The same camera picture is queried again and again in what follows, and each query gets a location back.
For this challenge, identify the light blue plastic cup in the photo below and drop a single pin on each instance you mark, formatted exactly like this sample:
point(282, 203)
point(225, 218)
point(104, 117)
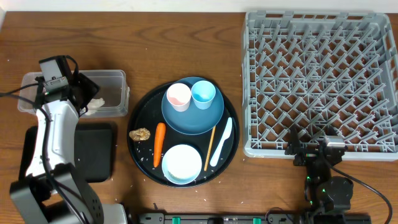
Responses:
point(203, 93)

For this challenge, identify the black round tray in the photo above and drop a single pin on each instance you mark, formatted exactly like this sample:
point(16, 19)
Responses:
point(148, 114)

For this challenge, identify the black rail with green clips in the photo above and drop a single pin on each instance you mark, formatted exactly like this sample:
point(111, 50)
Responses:
point(274, 218)

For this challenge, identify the white napkin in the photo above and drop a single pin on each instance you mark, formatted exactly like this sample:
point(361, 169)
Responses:
point(94, 105)

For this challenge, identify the light blue bowl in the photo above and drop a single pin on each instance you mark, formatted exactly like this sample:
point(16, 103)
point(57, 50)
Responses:
point(181, 164)

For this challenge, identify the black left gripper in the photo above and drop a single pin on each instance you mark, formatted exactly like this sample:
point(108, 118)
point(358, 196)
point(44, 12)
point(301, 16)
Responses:
point(91, 87)

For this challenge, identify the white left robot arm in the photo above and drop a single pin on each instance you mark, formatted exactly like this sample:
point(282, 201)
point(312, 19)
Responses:
point(53, 191)

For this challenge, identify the wooden chopstick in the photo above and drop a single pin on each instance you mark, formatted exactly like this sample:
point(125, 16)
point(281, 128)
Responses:
point(209, 149)

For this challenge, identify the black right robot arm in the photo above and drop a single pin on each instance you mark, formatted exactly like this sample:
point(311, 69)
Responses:
point(329, 196)

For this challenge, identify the light blue plastic knife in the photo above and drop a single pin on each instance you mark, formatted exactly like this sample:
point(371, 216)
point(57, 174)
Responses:
point(226, 134)

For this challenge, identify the black rectangular tray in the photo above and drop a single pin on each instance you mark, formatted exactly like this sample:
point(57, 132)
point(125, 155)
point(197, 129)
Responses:
point(95, 145)

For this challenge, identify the clear plastic bin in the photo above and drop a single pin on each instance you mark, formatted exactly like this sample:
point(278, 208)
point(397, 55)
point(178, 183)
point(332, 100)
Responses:
point(113, 89)

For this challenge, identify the grey dishwasher rack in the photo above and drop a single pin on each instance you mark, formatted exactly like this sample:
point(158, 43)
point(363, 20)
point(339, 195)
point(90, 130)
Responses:
point(315, 71)

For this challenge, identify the orange carrot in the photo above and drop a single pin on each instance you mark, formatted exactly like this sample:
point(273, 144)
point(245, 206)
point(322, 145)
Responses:
point(158, 143)

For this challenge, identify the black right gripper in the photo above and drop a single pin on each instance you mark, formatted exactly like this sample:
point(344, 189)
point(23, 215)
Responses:
point(306, 155)

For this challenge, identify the dark blue round plate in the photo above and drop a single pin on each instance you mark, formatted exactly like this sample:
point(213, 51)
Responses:
point(193, 121)

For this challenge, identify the brown walnut-like food scrap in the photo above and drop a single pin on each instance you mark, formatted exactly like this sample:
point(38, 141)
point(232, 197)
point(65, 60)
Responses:
point(141, 134)

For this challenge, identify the pink plastic cup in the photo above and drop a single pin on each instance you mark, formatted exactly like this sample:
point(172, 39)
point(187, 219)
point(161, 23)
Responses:
point(179, 95)

